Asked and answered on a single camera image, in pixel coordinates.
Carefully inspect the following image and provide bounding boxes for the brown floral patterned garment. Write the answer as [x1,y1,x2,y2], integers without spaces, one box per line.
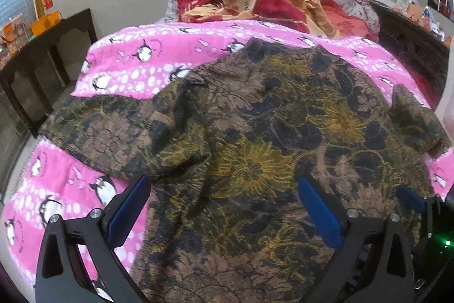
[39,38,453,303]

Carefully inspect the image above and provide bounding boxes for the pile of assorted packets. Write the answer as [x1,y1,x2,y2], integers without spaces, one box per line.
[393,0,454,43]

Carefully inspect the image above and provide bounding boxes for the pink penguin print blanket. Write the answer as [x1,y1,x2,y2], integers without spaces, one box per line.
[0,20,454,303]

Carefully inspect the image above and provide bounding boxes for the red and orange floral quilt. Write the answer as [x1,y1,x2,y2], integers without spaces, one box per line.
[177,0,378,43]

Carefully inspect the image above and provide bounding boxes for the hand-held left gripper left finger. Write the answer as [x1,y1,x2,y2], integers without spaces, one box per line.
[34,174,152,303]

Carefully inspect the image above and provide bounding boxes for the dark wooden side table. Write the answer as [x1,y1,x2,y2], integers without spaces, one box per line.
[0,8,99,139]

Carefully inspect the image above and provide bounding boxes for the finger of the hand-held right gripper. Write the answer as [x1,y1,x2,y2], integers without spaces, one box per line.
[396,185,444,219]

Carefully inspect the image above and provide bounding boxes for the orange printed carton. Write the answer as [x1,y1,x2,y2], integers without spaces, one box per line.
[1,15,28,45]

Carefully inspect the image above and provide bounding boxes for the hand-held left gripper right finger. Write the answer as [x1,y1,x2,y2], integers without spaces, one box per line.
[297,175,416,303]

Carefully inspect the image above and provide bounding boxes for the orange box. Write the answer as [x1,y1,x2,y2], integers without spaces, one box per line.
[29,11,65,37]

